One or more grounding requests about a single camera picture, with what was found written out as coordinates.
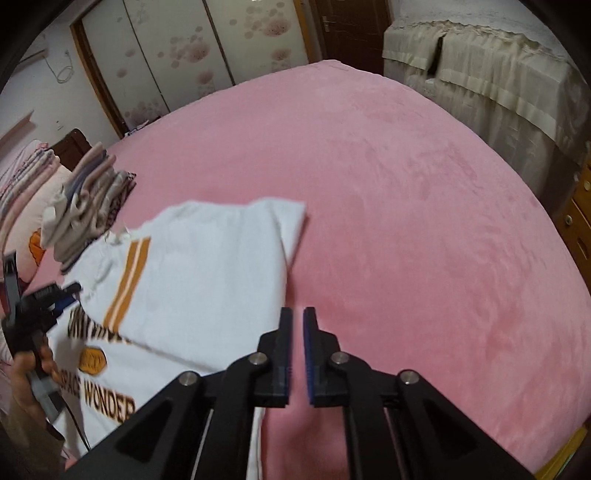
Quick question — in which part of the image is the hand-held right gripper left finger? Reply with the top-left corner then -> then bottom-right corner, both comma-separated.
60,307 -> 294,480

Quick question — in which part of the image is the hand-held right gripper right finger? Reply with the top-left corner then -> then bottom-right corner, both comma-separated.
303,307 -> 532,480

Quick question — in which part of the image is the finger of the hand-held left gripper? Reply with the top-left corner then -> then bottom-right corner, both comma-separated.
44,298 -> 77,320
34,282 -> 82,303

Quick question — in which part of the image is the white printed t-shirt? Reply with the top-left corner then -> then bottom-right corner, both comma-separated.
44,198 -> 308,480

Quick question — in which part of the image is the person's left forearm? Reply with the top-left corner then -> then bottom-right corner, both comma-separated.
0,404 -> 66,480

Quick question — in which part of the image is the person's left hand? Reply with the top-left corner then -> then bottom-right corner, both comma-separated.
10,344 -> 60,418

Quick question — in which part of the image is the cream white folded garment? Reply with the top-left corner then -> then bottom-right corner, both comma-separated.
41,191 -> 81,261

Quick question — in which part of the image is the pink quilt with orange print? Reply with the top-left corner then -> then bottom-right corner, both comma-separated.
0,166 -> 75,289

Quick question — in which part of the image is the beige fleece folded garment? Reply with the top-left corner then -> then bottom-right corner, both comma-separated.
69,180 -> 123,241

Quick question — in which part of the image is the striped folded garment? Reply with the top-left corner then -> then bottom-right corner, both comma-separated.
99,172 -> 138,232

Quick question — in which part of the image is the striped folded quilt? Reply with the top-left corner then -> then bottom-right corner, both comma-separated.
0,138 -> 62,227

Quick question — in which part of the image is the pinkish beige folded garment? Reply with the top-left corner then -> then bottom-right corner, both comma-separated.
69,142 -> 118,190

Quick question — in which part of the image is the dark wooden headboard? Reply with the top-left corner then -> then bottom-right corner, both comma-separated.
48,128 -> 95,171

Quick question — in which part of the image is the pink bed blanket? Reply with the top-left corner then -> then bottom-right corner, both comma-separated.
0,59 -> 591,480

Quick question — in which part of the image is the floral sliding door wardrobe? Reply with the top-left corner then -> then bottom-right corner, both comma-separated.
69,0 -> 311,136

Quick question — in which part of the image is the yellow wooden cabinet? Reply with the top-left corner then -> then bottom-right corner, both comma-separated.
551,159 -> 591,296

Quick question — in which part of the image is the brown wooden door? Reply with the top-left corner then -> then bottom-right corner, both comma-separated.
308,0 -> 393,77

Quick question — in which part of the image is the cream covered sofa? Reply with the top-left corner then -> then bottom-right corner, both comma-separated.
382,0 -> 591,185

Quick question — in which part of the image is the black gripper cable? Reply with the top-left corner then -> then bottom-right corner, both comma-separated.
64,399 -> 94,454

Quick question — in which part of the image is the white wall cable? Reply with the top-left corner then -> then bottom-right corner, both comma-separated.
56,50 -> 77,85

